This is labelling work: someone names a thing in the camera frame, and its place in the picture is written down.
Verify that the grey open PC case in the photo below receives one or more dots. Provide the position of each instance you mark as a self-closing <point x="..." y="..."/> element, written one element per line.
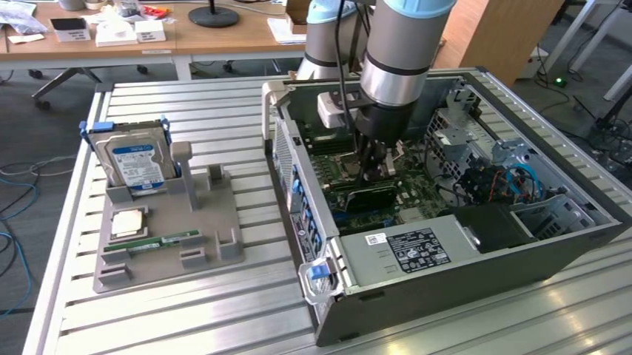
<point x="444" y="296"/>

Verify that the grey power supply unit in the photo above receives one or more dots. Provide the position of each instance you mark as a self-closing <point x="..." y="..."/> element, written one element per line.
<point x="376" y="259"/>

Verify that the stack of white papers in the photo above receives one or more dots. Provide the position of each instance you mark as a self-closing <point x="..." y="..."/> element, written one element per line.
<point x="283" y="33"/>

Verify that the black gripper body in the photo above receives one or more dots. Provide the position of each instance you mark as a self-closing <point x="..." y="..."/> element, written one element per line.
<point x="384" y="122"/>

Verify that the white table frame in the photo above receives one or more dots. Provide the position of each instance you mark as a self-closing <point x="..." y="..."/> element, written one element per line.
<point x="600" y="31"/>

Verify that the green RAM stick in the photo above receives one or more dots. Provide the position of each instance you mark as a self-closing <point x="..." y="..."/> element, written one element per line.
<point x="148" y="242"/>

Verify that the silver CPU chip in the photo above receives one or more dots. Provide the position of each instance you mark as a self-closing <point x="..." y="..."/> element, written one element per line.
<point x="127" y="223"/>

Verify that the black graphics card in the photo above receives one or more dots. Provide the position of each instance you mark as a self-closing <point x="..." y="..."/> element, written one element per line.
<point x="370" y="199"/>

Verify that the grey parts rack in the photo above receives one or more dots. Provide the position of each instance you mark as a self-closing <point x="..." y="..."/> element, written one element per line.
<point x="207" y="222"/>

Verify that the red packet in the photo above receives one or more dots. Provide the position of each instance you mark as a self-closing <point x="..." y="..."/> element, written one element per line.
<point x="156" y="13"/>

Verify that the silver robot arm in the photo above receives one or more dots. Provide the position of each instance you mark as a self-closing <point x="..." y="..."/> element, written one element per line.
<point x="394" y="55"/>

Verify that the green motherboard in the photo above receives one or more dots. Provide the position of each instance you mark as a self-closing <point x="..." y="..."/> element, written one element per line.
<point x="420" y="192"/>

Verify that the hard disk with blue caddy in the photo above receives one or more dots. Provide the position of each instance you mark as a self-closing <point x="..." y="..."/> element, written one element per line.
<point x="132" y="162"/>

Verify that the wooden desk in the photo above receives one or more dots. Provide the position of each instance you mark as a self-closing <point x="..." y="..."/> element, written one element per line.
<point x="222" y="40"/>

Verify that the long expansion slot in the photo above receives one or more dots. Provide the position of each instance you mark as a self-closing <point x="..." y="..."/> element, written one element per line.
<point x="356" y="215"/>

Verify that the small white cardboard box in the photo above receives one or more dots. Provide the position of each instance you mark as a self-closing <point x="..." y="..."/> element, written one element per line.
<point x="150" y="35"/>

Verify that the large white cardboard box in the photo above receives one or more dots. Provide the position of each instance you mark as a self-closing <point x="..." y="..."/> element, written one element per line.
<point x="115" y="37"/>

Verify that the CPU socket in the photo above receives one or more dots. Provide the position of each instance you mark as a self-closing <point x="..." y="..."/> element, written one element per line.
<point x="346" y="165"/>

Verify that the wooden cabinet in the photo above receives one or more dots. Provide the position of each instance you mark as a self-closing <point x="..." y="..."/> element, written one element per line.
<point x="493" y="37"/>

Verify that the silver drive cage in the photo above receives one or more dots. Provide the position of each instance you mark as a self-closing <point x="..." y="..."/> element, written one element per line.
<point x="458" y="148"/>

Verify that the black round lamp base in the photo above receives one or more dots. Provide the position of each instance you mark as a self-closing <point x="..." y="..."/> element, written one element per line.
<point x="213" y="18"/>

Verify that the grey cup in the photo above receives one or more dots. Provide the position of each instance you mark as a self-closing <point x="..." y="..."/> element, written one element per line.
<point x="71" y="4"/>

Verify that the blue case release latch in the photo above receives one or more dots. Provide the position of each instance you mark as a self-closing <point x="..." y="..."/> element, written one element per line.
<point x="315" y="273"/>

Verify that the black fan shroud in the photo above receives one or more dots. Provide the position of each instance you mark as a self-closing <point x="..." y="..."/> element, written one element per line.
<point x="493" y="229"/>

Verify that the clear plastic bag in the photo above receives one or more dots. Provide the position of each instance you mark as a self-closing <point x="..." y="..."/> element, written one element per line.
<point x="20" y="18"/>

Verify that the silver disk bay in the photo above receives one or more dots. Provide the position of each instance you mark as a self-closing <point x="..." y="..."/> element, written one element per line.
<point x="563" y="211"/>

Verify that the black tripod stand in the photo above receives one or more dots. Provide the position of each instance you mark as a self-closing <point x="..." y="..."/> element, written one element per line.
<point x="617" y="103"/>

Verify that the beige paper note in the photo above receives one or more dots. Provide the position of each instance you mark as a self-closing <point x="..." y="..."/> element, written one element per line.
<point x="24" y="38"/>

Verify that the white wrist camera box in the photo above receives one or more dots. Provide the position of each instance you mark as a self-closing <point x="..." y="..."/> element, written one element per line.
<point x="333" y="111"/>

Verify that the white box with black top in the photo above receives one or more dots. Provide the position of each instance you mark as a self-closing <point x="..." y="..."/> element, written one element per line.
<point x="71" y="35"/>

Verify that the white box with red dot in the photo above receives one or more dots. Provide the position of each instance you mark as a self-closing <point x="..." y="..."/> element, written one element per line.
<point x="539" y="66"/>

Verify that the brown cardboard box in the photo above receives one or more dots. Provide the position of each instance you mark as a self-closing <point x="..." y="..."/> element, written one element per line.
<point x="295" y="11"/>

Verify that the device with green light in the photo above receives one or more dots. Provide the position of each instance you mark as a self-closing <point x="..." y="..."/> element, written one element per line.
<point x="559" y="81"/>

